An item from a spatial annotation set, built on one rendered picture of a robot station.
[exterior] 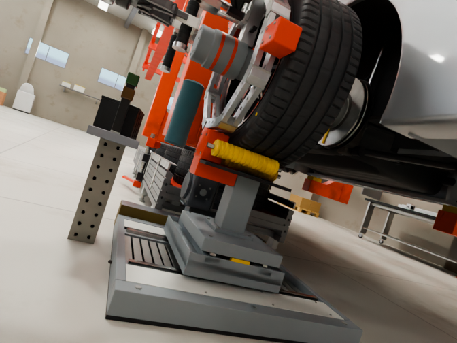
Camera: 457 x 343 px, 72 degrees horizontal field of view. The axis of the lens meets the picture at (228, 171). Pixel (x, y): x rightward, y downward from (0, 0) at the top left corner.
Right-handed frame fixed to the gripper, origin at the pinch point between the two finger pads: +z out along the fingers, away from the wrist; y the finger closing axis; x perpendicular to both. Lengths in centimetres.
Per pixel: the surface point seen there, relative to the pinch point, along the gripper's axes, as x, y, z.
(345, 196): -22, -258, 294
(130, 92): -23.3, -15.5, -9.1
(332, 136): -10, -19, 75
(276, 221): -59, -75, 95
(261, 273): -68, 3, 50
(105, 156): -48, -35, -11
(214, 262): -68, 3, 32
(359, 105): 4, -8, 75
